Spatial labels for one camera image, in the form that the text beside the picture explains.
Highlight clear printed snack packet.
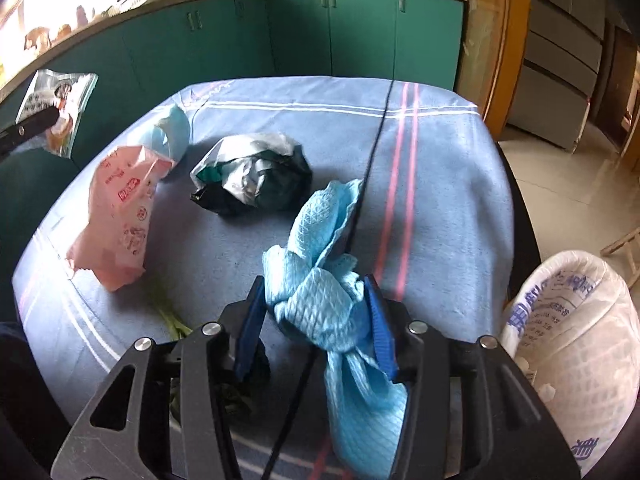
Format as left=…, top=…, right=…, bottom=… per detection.
left=15, top=69, right=99, bottom=159

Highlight large pink plastic bag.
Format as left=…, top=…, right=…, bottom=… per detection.
left=66, top=144, right=176, bottom=292

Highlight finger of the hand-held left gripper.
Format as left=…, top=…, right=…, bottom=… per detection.
left=0, top=104, right=60, bottom=162

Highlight wooden stool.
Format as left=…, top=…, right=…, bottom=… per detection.
left=600, top=227, right=640, bottom=281

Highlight grey refrigerator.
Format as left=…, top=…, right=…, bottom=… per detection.
left=505, top=0, right=608, bottom=151

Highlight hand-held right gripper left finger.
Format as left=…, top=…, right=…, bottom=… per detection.
left=50, top=275, right=273, bottom=480

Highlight black cable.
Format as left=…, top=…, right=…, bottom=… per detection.
left=262, top=79, right=396, bottom=480

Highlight teal kitchen base cabinets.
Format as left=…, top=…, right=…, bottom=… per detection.
left=0, top=0, right=468, bottom=281

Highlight green vegetable stalk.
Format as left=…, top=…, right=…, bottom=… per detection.
left=145, top=285, right=193, bottom=341

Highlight wood framed glass door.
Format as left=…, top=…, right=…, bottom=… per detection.
left=447, top=0, right=532, bottom=138

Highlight light blue cleaning cloth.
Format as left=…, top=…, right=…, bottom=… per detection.
left=262, top=178, right=408, bottom=480

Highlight white and blue wrapper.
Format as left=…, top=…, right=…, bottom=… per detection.
left=150, top=104, right=193, bottom=171

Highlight dark green plastic bag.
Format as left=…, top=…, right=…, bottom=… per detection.
left=189, top=132, right=313, bottom=217

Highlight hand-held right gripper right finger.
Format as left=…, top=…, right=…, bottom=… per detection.
left=362, top=274, right=581, bottom=480

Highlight blue striped tablecloth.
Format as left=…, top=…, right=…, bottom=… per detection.
left=11, top=76, right=516, bottom=480

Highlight white woven sack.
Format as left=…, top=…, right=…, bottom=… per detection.
left=500, top=250, right=632, bottom=480

